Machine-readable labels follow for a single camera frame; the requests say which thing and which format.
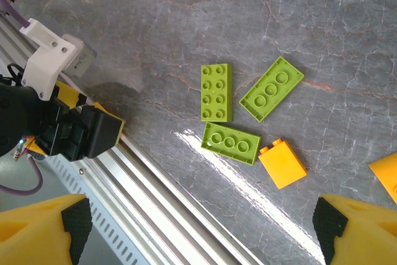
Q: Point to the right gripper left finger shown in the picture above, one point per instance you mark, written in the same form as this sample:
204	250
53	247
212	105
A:
31	234

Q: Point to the orange lego brick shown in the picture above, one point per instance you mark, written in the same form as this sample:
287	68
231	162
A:
387	175
283	165

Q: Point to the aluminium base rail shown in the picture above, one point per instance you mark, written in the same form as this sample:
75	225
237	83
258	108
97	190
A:
149	184

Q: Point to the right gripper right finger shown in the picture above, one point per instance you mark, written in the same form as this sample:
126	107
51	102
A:
366	234

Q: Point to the grey metal panel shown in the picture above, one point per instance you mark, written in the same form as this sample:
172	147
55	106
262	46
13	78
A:
18	172

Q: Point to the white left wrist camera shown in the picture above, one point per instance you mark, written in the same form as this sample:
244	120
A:
46	57

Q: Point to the small circuit board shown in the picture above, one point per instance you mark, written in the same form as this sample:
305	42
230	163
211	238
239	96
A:
29	149

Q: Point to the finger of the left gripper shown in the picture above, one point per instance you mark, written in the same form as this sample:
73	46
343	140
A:
69	94
99	131

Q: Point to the green lego brick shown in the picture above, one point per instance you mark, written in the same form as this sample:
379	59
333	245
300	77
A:
217	92
229	142
271	89

